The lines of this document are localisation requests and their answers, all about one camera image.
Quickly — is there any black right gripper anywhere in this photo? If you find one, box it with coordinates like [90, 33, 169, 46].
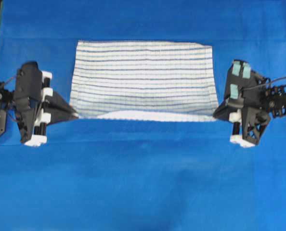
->
[212, 60, 271, 147]

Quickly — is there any white blue-striped towel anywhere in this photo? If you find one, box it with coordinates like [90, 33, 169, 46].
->
[70, 40, 219, 122]

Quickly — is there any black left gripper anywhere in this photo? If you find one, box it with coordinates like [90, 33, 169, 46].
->
[13, 61, 79, 147]

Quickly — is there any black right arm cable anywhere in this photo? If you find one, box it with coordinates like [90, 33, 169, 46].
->
[241, 74, 286, 92]

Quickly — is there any blue table cloth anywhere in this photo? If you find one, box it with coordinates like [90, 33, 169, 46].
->
[0, 0, 286, 231]

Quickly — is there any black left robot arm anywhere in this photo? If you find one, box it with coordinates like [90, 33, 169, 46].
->
[0, 62, 79, 147]

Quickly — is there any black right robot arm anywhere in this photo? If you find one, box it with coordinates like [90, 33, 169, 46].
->
[213, 60, 286, 148]

